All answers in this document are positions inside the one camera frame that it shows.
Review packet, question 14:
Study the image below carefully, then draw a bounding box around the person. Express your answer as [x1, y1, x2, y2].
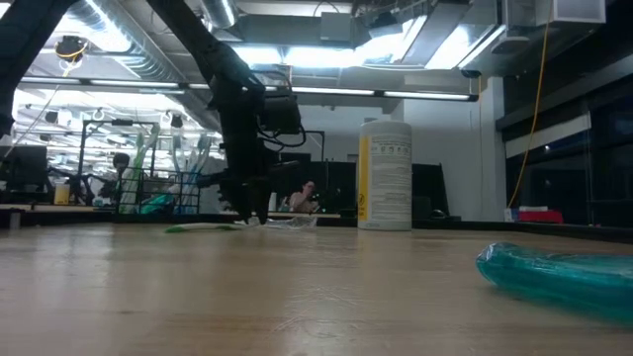
[98, 151, 135, 207]
[289, 180, 320, 214]

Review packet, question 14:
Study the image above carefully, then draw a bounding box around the teal wrapped toothbrush case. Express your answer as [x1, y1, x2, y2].
[476, 240, 633, 325]

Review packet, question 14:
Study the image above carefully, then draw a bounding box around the black wire rack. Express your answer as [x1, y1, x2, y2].
[114, 166, 202, 215]

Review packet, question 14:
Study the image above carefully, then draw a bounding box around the long linear light fixture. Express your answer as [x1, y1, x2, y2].
[19, 74, 480, 103]

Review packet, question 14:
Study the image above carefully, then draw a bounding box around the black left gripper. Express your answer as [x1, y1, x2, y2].
[197, 88, 301, 224]

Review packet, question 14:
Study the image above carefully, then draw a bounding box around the black monitor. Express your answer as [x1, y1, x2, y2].
[0, 144, 49, 194]

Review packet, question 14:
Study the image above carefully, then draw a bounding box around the grey ceiling box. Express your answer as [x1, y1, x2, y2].
[318, 12, 353, 44]

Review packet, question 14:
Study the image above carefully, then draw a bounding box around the grey cloth cover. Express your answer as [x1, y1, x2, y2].
[197, 156, 233, 215]

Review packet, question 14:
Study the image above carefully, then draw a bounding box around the black partition screen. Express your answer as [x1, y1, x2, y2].
[269, 158, 357, 214]

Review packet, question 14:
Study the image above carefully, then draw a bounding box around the red plastic bin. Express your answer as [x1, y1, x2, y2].
[511, 205, 565, 223]

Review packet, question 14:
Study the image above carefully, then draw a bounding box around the white wipes canister yellow label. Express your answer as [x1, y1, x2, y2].
[358, 120, 414, 231]

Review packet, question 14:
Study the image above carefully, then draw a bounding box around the silver round air duct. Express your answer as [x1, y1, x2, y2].
[200, 0, 238, 30]

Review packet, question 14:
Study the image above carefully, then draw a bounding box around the black panel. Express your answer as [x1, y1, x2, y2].
[412, 162, 449, 222]

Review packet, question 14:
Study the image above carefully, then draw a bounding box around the white ceiling vent unit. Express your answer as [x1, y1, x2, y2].
[536, 0, 607, 26]

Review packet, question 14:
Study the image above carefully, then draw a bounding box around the black metal rig frame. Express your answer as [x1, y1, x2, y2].
[76, 118, 160, 199]
[296, 127, 326, 162]

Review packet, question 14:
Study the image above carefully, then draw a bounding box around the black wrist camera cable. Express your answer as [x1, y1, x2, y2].
[256, 123, 308, 149]

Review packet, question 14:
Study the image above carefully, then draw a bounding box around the yellow hanging cable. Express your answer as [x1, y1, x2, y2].
[506, 0, 554, 209]

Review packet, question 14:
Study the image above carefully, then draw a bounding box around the black table edge strip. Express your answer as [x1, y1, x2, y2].
[0, 210, 633, 244]

